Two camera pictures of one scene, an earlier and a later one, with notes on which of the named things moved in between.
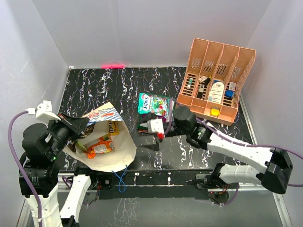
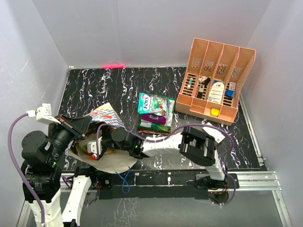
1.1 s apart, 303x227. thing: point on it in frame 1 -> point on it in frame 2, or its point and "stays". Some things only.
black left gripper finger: [78, 125] stays
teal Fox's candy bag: [159, 105] stays
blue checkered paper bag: [108, 144] stays
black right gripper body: [185, 130] -> [109, 142]
